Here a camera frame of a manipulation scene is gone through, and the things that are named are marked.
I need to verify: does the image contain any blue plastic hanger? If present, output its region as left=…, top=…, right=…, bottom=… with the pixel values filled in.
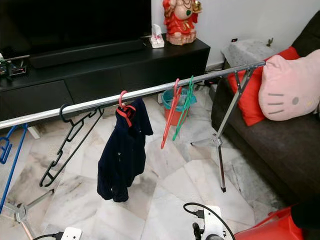
left=0, top=124, right=30, bottom=214

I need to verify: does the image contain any red plastic hanger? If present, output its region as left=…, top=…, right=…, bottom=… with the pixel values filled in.
left=116, top=90, right=137, bottom=128
left=161, top=77, right=182, bottom=150

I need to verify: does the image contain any green plastic hanger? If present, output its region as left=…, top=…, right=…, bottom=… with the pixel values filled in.
left=172, top=75, right=196, bottom=142

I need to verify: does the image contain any black plastic hanger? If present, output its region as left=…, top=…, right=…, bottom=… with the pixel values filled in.
left=39, top=103, right=105, bottom=188

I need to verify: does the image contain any red plastic stool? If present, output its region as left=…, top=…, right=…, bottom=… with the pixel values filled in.
left=234, top=206, right=306, bottom=240

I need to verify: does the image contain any dark brown sofa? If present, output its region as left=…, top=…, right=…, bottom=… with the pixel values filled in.
left=210, top=10, right=320, bottom=201

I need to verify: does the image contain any navy blue garment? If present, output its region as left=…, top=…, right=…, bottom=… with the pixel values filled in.
left=96, top=97, right=154, bottom=202

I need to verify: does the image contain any black clothes pile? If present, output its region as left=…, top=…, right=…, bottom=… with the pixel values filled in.
left=291, top=197, right=320, bottom=231

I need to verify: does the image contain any teal bin liner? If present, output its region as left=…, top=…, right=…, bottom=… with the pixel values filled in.
left=161, top=87, right=196, bottom=111

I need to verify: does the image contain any red cushion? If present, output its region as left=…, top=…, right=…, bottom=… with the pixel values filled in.
left=226, top=46, right=301, bottom=127

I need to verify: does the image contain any metal clothes rack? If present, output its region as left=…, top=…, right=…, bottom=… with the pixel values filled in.
left=0, top=60, right=267, bottom=240

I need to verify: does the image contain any pink cat face pillow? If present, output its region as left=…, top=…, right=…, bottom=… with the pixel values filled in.
left=258, top=48, right=320, bottom=122

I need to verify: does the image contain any side table with grey cloth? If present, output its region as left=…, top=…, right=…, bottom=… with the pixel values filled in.
left=221, top=39, right=283, bottom=68

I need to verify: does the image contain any red laughing Buddha statue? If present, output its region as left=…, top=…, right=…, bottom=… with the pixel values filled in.
left=162, top=0, right=203, bottom=47

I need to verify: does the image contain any black soundbar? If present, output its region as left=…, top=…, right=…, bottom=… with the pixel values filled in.
left=30, top=39, right=146, bottom=69

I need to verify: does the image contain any black flat screen television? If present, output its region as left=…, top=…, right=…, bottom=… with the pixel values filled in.
left=0, top=0, right=153, bottom=56

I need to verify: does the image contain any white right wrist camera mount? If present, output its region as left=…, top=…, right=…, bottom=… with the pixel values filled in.
left=202, top=205, right=226, bottom=240

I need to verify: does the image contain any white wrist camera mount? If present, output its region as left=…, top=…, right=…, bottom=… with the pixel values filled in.
left=61, top=226, right=83, bottom=240
left=202, top=205, right=226, bottom=240

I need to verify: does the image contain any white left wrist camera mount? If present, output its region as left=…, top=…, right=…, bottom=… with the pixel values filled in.
left=61, top=226, right=83, bottom=240

